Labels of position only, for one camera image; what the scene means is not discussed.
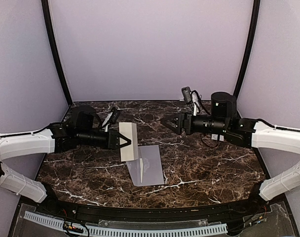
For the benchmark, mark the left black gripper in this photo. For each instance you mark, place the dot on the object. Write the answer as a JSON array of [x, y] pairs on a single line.
[[112, 135]]

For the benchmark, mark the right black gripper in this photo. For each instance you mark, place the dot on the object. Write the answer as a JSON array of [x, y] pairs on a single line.
[[188, 127]]

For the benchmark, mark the beige decorated letter paper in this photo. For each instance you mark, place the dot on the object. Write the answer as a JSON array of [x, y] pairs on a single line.
[[141, 169]]

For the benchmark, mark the grey envelope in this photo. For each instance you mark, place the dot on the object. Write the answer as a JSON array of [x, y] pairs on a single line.
[[153, 173]]

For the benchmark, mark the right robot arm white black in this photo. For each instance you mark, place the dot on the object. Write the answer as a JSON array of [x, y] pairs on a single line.
[[243, 132]]

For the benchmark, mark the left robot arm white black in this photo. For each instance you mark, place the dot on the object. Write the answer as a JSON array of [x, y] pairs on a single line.
[[83, 128]]

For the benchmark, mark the white sticker sheet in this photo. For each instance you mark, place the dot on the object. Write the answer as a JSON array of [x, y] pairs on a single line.
[[217, 137]]

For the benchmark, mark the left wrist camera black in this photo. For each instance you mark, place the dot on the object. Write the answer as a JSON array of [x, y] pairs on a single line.
[[115, 113]]

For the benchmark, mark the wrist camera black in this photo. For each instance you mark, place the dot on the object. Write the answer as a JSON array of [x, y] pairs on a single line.
[[186, 92], [115, 113]]

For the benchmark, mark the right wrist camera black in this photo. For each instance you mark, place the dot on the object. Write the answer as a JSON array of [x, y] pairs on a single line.
[[186, 92]]

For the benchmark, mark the black front table rail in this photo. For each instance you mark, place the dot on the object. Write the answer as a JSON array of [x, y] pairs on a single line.
[[90, 213]]

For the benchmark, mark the white slotted cable duct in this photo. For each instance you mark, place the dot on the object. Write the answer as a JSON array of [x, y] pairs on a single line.
[[128, 229]]

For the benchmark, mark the right black frame post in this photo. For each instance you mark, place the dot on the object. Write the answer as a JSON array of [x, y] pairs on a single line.
[[248, 47]]

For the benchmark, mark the black frame post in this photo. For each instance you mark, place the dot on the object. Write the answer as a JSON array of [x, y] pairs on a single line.
[[54, 51], [248, 47]]

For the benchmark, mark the left black frame post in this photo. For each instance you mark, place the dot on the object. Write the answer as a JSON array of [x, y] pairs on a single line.
[[54, 51]]

